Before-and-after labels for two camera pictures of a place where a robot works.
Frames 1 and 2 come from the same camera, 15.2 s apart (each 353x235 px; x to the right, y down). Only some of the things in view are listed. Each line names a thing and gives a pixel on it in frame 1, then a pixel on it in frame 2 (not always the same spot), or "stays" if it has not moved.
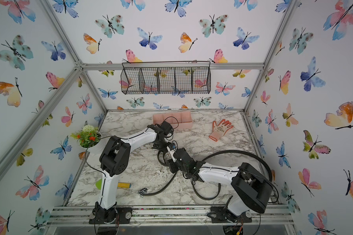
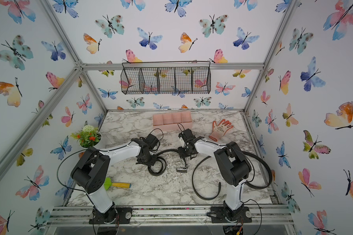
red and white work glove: (219, 130) stays
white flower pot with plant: (90, 139) stays
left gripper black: (158, 148) to (152, 163)
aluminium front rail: (260, 215) stays
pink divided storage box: (179, 120) stays
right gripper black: (171, 168) to (181, 153)
